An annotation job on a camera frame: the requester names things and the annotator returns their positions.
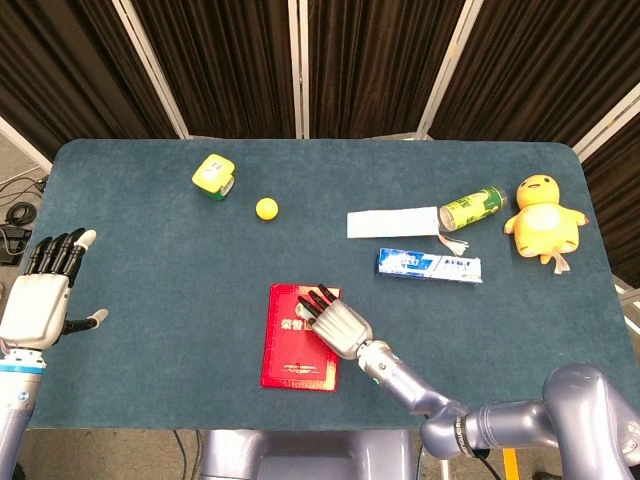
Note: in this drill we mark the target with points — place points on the black power adapter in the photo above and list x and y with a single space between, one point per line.
12 242

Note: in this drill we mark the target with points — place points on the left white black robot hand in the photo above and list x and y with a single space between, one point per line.
32 310

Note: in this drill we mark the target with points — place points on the blue white toothpaste box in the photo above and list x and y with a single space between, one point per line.
430 265

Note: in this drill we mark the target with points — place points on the green yellow drink bottle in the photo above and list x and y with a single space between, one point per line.
472 205

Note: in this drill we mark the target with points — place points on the yellow fruit at edge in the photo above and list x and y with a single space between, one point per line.
542 220

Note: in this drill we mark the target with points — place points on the silver robot torso base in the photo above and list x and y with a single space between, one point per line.
310 455

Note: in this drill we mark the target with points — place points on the yellow ball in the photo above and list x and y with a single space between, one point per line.
266 208

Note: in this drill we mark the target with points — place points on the dark folding screen panel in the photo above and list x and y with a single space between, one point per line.
225 65
370 65
65 65
540 65
620 200

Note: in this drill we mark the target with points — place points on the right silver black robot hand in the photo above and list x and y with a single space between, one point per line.
340 325

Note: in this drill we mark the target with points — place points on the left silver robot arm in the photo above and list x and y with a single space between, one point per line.
17 400

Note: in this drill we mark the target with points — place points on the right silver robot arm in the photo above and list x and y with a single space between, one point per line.
450 410

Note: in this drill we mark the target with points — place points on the red gold certificate book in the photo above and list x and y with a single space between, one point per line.
290 360

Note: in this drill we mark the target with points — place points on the green box with yellow lid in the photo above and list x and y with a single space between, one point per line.
212 177

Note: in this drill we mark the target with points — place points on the blue felt table cloth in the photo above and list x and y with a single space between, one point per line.
150 300

